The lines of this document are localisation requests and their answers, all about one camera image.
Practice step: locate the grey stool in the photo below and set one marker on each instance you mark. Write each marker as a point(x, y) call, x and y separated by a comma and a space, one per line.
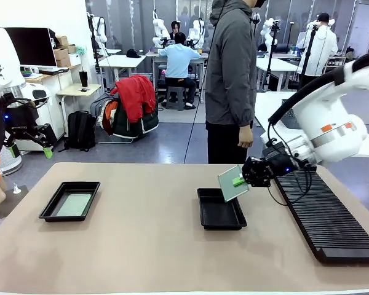
point(175, 96)

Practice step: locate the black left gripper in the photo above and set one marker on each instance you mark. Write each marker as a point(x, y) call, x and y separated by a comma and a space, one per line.
point(20, 118)

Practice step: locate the white cylindrical air purifier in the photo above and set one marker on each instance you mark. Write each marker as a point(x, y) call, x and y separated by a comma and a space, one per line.
point(15, 167)

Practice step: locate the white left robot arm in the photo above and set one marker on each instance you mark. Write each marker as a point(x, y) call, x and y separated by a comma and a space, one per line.
point(3, 61)

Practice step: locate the black cap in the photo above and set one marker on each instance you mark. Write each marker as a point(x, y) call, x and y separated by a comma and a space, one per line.
point(133, 54)

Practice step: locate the white office desk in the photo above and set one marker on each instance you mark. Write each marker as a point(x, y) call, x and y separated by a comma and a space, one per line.
point(123, 61)
point(280, 64)

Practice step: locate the seated person light blue shirt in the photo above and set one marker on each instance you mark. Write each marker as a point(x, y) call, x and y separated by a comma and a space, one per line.
point(178, 61)

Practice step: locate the person's right hand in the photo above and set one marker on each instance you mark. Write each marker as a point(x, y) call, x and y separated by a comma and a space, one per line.
point(246, 136)

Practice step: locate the person's right forearm grey sleeve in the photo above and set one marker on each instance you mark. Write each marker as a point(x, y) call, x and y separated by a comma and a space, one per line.
point(243, 107)

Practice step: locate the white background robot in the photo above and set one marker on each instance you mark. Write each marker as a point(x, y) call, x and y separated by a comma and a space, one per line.
point(198, 33)
point(100, 30)
point(160, 30)
point(268, 30)

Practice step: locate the green bowl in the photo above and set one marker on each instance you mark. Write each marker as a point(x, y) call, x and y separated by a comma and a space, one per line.
point(26, 74)

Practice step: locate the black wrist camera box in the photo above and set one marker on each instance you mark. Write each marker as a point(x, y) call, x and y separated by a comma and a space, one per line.
point(273, 150)

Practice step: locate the black backpack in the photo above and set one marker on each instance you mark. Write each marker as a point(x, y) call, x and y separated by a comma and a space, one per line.
point(81, 132)

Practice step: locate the red jacket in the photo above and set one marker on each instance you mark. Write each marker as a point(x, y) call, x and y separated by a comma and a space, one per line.
point(135, 92)

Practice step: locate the seated person dark hair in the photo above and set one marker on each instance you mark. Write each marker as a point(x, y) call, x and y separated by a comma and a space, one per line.
point(175, 27)

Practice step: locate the black computer monitor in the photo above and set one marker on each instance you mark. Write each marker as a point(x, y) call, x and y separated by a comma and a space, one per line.
point(34, 46)

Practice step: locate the person in white hoodie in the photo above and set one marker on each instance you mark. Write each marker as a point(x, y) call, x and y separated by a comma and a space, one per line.
point(321, 52)

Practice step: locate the dark padded jacket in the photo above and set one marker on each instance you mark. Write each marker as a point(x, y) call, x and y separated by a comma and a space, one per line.
point(126, 126)

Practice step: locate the brown cardboard box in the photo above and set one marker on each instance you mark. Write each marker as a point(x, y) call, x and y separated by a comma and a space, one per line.
point(62, 40)
point(62, 57)
point(72, 48)

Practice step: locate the small wooden side table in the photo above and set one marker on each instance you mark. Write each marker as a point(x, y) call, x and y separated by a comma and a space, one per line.
point(78, 89)

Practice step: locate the black camera tripod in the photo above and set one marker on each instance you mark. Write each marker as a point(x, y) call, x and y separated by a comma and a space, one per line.
point(307, 58)
point(271, 55)

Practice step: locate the white storage box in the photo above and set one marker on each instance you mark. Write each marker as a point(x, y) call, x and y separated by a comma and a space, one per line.
point(75, 59)

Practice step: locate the grey mannequin base plate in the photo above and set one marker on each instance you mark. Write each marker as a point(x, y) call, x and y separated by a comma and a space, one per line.
point(12, 206)

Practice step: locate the grey workbench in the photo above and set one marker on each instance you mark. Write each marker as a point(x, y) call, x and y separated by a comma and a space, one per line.
point(155, 58)

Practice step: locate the black slotted board rack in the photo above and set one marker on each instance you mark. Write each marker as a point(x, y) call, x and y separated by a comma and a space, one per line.
point(326, 215)

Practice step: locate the black ESD tray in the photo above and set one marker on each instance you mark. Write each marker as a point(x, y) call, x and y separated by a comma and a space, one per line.
point(221, 212)
point(67, 187)

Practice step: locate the black tumbler cup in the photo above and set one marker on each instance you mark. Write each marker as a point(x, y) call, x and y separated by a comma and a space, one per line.
point(84, 78)

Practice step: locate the small white peg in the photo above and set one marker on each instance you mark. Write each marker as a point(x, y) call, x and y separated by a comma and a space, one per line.
point(17, 189)

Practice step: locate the person in grey jacket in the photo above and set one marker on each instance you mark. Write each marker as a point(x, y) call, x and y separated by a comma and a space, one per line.
point(227, 61)

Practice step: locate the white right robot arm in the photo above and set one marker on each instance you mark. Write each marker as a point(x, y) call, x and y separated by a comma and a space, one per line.
point(332, 135)

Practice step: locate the green circuit board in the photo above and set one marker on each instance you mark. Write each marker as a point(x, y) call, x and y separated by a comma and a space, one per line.
point(229, 184)
point(73, 204)

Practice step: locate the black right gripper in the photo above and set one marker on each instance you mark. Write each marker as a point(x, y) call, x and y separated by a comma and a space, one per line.
point(280, 167)

